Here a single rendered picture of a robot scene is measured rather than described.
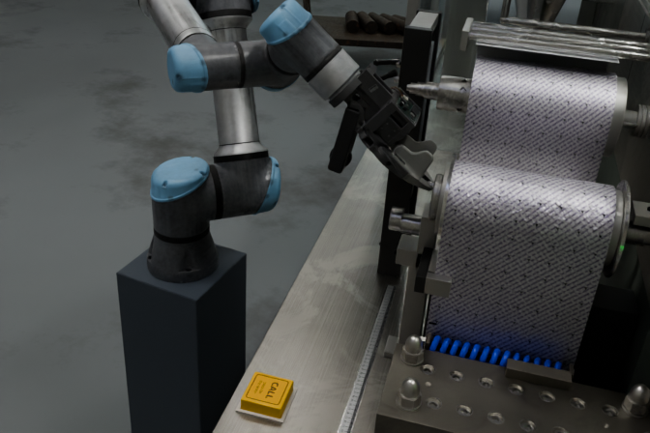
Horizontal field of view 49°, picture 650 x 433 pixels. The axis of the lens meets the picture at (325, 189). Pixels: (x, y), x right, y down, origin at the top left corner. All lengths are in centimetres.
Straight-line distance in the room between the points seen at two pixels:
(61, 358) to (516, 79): 200
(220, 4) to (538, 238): 78
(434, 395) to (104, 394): 167
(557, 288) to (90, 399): 181
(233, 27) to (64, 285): 186
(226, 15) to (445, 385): 83
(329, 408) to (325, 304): 28
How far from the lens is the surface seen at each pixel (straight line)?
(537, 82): 126
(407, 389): 104
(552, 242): 108
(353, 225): 171
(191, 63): 111
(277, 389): 122
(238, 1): 148
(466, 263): 110
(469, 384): 112
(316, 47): 106
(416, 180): 111
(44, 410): 259
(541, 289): 112
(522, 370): 114
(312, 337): 136
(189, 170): 143
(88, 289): 308
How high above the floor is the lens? 177
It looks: 28 degrees down
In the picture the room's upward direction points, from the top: 4 degrees clockwise
